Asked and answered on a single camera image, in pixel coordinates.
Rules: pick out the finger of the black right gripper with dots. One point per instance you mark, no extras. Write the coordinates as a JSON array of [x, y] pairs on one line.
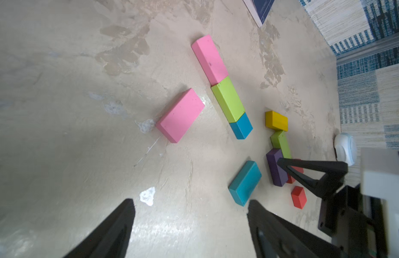
[[322, 178]]

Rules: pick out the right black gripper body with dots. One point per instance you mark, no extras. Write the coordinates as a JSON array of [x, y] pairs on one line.
[[355, 224]]

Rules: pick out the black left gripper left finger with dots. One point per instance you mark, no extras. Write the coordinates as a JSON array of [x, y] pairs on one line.
[[111, 237]]

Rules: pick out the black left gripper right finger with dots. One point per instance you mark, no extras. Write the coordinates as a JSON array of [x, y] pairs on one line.
[[274, 237]]

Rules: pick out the teal long block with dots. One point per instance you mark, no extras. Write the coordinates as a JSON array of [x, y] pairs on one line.
[[245, 182]]

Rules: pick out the small teal cube block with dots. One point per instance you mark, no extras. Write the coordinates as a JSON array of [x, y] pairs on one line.
[[242, 128]]

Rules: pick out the light green long block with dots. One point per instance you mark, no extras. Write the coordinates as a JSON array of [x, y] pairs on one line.
[[228, 99]]

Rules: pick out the pink long block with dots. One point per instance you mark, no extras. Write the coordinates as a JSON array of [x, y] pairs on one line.
[[210, 60]]

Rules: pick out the small red cube block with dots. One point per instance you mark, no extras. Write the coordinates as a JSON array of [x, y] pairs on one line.
[[299, 197]]

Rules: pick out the red long block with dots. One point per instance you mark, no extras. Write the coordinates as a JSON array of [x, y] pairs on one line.
[[291, 179]]

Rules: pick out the purple block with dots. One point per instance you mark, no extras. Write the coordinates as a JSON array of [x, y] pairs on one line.
[[279, 175]]

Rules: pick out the yellow block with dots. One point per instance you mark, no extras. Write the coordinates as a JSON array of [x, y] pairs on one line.
[[276, 121]]

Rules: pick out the dark blue notebook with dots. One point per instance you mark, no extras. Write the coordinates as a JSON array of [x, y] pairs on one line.
[[259, 10]]

